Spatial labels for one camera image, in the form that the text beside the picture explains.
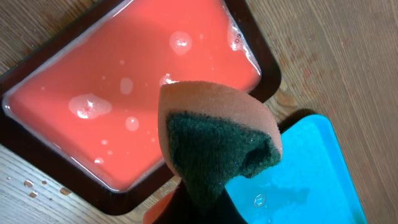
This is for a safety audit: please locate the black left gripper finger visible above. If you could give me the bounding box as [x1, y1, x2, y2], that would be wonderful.
[152, 181, 246, 224]

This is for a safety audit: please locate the teal plastic tray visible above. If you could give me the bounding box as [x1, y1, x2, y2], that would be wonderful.
[226, 114, 367, 224]

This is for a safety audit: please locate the red and black tray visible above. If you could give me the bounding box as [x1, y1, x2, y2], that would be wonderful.
[1, 0, 281, 215]

